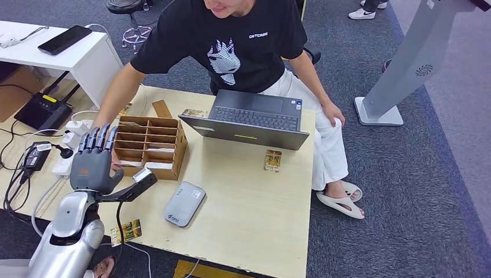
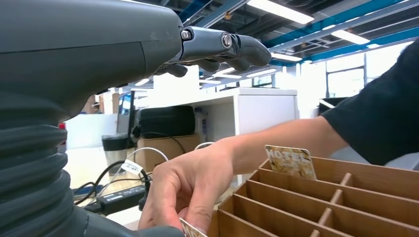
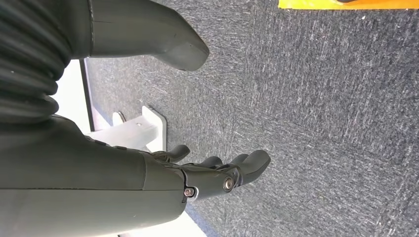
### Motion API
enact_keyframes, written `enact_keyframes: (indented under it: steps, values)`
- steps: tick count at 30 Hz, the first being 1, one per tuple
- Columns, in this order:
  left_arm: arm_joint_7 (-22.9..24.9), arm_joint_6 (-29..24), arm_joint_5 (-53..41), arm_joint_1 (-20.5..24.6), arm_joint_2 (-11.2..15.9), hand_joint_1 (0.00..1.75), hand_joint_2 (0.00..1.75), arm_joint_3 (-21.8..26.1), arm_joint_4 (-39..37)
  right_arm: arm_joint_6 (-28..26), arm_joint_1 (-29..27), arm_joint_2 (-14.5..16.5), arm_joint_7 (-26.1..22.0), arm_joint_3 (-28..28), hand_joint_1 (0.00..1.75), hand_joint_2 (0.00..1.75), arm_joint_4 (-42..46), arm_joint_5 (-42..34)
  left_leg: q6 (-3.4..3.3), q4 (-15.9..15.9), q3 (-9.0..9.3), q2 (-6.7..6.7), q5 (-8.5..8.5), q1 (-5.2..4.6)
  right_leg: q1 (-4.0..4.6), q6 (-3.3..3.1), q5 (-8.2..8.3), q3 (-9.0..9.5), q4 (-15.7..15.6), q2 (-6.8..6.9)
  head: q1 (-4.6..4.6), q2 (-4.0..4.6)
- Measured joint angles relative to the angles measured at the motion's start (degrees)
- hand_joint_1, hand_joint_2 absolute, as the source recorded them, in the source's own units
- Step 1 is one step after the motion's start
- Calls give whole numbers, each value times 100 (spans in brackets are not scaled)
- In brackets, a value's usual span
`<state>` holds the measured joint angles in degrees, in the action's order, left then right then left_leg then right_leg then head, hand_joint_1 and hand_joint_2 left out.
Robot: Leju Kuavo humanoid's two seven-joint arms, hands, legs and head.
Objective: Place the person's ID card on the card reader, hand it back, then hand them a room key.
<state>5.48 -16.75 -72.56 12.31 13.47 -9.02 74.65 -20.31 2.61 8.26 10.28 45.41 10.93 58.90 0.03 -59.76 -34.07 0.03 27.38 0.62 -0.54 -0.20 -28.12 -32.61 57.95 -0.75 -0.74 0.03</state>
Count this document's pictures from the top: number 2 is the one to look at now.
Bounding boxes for grey lidded cup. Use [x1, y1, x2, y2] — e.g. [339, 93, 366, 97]
[101, 133, 129, 176]

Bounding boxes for white desk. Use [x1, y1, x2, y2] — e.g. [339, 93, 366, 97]
[130, 87, 298, 188]

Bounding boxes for brown cardboard box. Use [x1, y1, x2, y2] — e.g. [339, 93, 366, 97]
[134, 134, 201, 173]

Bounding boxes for black bag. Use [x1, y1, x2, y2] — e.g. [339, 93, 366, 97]
[135, 105, 196, 139]

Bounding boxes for white charger cable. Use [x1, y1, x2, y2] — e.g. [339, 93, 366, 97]
[126, 141, 215, 164]

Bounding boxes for yellow printed hotel card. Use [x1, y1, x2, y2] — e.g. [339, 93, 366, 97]
[178, 217, 209, 237]
[264, 145, 318, 180]

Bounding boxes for person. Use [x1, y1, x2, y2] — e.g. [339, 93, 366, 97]
[137, 39, 419, 235]

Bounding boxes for wooden card organiser box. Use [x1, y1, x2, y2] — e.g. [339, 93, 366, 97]
[208, 156, 419, 237]

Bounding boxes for black power cable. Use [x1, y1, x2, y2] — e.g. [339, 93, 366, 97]
[73, 159, 152, 210]

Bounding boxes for black power adapter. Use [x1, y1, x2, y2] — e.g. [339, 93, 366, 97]
[93, 185, 147, 217]

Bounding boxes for ceiling light panel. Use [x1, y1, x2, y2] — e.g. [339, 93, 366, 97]
[247, 0, 315, 25]
[271, 52, 302, 62]
[331, 29, 371, 45]

